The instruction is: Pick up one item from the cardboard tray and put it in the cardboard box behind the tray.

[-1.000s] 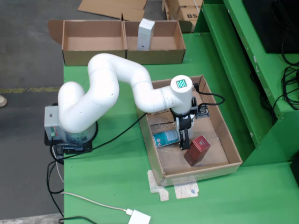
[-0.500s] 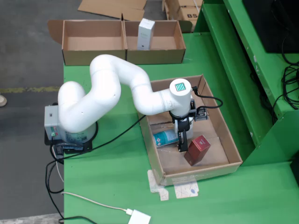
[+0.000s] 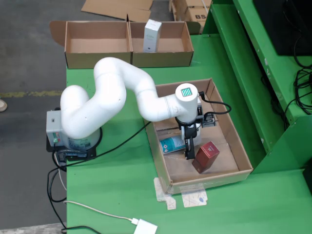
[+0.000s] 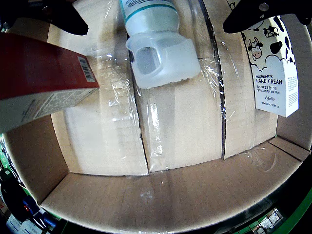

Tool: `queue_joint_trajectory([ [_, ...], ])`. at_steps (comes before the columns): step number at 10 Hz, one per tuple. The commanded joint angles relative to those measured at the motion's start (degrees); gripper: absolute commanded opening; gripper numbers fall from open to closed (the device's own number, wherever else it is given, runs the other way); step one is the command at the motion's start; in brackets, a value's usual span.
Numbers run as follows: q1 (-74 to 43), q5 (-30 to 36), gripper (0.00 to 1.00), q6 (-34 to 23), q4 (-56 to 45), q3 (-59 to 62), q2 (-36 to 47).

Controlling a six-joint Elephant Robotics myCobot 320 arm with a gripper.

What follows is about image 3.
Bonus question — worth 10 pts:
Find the thin white cable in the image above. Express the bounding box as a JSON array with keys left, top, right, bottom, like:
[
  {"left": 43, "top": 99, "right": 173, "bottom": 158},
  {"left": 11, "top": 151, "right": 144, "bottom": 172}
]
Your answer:
[{"left": 63, "top": 200, "right": 134, "bottom": 224}]

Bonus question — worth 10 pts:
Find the tangled black cable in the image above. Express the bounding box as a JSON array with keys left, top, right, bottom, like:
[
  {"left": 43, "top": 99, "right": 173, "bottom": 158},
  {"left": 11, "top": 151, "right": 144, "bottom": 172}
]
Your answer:
[
  {"left": 293, "top": 31, "right": 312, "bottom": 115},
  {"left": 270, "top": 97, "right": 303, "bottom": 132}
]

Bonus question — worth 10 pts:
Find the white bottle teal label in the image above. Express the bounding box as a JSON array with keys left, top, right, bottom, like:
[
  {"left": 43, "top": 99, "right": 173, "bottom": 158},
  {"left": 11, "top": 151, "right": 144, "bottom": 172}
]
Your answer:
[{"left": 159, "top": 133, "right": 203, "bottom": 155}]

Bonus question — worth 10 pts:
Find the tall white carton box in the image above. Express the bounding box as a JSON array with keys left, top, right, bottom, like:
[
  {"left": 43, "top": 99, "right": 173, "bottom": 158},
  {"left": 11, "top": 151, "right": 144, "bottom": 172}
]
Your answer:
[{"left": 143, "top": 19, "right": 162, "bottom": 53}]

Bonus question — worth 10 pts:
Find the long black arm cable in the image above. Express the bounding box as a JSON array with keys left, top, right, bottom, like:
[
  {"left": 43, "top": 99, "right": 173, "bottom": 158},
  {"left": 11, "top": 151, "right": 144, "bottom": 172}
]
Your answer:
[{"left": 47, "top": 121, "right": 152, "bottom": 176}]

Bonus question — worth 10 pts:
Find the green metal cabinet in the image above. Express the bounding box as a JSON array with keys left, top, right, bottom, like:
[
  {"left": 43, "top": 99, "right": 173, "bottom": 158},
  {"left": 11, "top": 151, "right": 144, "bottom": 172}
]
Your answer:
[{"left": 202, "top": 0, "right": 312, "bottom": 175}]

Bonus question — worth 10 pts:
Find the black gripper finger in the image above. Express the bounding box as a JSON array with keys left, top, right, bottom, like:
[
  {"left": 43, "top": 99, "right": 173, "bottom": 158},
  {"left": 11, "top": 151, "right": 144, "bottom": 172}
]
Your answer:
[{"left": 183, "top": 137, "right": 196, "bottom": 161}]

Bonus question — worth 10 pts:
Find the grey robot base unit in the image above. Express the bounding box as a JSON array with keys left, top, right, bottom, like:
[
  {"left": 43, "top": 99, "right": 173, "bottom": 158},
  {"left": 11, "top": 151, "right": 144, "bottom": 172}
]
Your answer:
[{"left": 46, "top": 109, "right": 103, "bottom": 150}]

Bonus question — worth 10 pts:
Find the open brown cardboard box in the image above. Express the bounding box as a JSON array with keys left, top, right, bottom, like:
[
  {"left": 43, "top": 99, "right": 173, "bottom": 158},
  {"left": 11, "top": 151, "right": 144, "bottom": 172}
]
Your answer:
[
  {"left": 50, "top": 20, "right": 134, "bottom": 70},
  {"left": 129, "top": 20, "right": 202, "bottom": 68}
]

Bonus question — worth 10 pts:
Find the dark red carton box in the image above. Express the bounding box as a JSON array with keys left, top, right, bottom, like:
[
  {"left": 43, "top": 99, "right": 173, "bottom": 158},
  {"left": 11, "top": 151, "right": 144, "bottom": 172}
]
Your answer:
[{"left": 192, "top": 141, "right": 220, "bottom": 174}]

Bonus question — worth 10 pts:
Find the plain cardboard box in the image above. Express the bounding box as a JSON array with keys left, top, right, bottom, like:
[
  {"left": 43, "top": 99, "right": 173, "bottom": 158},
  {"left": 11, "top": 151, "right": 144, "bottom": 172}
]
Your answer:
[{"left": 170, "top": 0, "right": 190, "bottom": 22}]

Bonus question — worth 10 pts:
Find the shallow cardboard tray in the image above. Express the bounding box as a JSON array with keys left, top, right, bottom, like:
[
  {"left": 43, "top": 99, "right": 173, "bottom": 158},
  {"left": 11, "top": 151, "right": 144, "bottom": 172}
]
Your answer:
[{"left": 143, "top": 78, "right": 254, "bottom": 195}]

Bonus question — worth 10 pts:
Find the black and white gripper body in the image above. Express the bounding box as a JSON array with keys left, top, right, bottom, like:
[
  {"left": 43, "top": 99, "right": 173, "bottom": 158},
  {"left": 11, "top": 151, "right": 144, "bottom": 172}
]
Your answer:
[{"left": 175, "top": 117, "right": 199, "bottom": 141}]

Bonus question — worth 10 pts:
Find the looped black power cable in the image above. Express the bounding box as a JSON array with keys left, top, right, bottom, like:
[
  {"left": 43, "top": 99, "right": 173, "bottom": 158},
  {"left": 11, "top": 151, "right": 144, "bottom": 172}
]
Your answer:
[{"left": 47, "top": 167, "right": 68, "bottom": 229}]

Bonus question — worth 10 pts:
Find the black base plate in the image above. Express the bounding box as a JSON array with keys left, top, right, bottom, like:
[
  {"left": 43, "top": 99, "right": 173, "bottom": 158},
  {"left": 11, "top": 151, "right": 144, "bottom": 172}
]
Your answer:
[{"left": 46, "top": 135, "right": 97, "bottom": 162}]

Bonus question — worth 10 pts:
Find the white adapter block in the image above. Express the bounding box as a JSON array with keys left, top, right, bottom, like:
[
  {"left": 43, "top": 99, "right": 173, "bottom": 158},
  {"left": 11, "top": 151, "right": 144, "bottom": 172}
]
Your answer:
[{"left": 131, "top": 218, "right": 158, "bottom": 234}]

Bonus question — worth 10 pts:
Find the flattened white carton flap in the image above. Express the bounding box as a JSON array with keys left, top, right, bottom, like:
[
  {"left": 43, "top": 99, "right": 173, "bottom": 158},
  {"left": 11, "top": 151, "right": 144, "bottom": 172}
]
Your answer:
[
  {"left": 153, "top": 177, "right": 177, "bottom": 211},
  {"left": 181, "top": 189, "right": 208, "bottom": 208}
]

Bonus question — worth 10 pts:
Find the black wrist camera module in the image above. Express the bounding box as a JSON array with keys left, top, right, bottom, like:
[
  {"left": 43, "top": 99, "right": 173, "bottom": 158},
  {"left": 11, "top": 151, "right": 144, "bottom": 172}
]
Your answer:
[{"left": 201, "top": 112, "right": 218, "bottom": 128}]

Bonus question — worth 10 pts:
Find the black wrist plug cable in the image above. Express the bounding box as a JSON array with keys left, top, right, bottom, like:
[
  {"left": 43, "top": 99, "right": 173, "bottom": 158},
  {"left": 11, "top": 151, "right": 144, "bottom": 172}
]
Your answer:
[{"left": 198, "top": 91, "right": 232, "bottom": 118}]

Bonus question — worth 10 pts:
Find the flat cardboard sheet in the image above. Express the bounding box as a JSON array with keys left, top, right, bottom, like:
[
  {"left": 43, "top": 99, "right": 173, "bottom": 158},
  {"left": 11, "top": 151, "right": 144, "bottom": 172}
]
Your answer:
[{"left": 81, "top": 0, "right": 154, "bottom": 22}]

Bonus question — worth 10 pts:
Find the BS printed cardboard box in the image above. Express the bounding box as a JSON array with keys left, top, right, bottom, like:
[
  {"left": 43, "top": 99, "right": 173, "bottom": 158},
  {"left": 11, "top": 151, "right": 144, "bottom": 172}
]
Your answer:
[{"left": 184, "top": 6, "right": 211, "bottom": 28}]

